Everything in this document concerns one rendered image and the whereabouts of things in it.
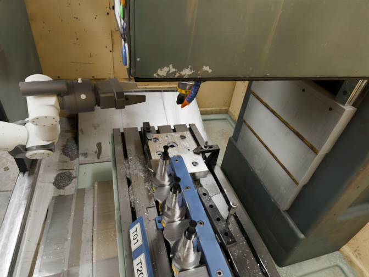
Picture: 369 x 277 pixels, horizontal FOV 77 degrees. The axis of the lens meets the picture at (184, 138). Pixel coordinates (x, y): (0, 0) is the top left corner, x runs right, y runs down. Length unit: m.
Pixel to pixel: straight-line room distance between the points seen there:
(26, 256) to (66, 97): 0.78
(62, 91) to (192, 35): 0.38
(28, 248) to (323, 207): 1.19
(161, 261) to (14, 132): 0.63
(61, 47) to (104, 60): 0.26
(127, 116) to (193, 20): 1.43
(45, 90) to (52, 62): 1.17
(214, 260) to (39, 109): 0.53
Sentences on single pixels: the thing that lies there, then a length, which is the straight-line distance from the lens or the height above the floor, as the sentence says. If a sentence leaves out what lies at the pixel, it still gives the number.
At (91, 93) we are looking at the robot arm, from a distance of 0.66.
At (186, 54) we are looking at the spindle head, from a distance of 0.38.
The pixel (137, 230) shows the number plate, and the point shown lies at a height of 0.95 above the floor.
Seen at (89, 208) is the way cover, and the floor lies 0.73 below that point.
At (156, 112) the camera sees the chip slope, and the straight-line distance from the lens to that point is 1.78.
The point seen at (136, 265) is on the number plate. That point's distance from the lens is 0.85.
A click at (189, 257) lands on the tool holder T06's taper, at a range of 0.52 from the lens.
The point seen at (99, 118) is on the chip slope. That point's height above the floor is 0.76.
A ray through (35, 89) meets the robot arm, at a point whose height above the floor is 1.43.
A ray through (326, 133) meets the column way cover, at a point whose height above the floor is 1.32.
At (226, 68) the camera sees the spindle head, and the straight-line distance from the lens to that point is 0.41.
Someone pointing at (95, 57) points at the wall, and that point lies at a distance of 1.77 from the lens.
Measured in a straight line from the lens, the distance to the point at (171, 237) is 0.56.
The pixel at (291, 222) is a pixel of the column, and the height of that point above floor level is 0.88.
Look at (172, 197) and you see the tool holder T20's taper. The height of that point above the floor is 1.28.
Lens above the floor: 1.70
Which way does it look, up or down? 37 degrees down
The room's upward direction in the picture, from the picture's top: 9 degrees clockwise
